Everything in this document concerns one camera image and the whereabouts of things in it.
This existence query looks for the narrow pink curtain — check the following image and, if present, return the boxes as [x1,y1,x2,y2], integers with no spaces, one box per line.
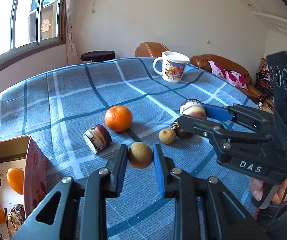
[66,0,80,65]

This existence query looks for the brown leather armchair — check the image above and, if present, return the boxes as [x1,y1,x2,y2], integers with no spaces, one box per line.
[135,42,170,58]

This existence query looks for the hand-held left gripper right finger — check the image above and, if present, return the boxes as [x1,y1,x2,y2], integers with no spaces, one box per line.
[153,144,270,240]

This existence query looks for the blue checked tablecloth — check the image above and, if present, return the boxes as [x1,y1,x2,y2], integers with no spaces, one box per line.
[0,57,261,240]

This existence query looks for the purple passion fruit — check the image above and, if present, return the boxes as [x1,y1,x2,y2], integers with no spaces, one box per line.
[171,120,194,139]

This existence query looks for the small brown longan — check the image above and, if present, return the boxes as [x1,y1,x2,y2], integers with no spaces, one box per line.
[158,128,176,145]

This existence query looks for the large purple sugarcane piece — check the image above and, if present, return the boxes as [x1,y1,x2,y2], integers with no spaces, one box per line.
[83,124,112,153]

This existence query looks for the sliding glass window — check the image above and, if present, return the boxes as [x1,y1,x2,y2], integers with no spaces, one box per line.
[0,0,68,67]

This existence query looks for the short sugarcane piece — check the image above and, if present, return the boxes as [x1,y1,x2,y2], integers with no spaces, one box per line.
[7,205,25,230]

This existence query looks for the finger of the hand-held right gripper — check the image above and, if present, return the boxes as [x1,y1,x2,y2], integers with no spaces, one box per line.
[177,115,271,143]
[203,104,275,128]

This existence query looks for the brown leather sofa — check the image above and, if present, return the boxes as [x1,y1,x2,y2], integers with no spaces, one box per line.
[190,54,275,105]

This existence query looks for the round dark stool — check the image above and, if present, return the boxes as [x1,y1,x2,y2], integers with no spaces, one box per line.
[81,51,116,63]

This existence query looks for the white printed mug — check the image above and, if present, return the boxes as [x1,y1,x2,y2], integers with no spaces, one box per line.
[153,56,186,83]

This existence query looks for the small orange kumquat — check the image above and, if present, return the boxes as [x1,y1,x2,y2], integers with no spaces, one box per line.
[6,168,25,195]

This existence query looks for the large brown longan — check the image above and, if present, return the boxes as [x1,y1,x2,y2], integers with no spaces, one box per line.
[128,141,153,169]

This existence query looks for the person's right hand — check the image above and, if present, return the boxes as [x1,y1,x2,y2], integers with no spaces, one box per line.
[249,174,287,212]

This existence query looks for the purple round fruit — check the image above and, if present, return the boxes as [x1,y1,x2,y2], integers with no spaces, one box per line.
[179,99,207,119]

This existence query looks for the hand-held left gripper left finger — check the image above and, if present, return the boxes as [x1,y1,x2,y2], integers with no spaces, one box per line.
[11,144,129,240]

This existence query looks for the red window decal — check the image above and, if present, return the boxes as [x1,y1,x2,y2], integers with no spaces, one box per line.
[41,19,51,33]

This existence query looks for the black metal rack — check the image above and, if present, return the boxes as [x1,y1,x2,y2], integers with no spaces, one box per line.
[255,57,275,100]

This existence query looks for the pink tin box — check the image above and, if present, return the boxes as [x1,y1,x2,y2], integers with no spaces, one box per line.
[0,134,48,240]

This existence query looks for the pink floral cloth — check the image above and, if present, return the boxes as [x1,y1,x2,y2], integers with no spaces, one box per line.
[208,60,247,89]

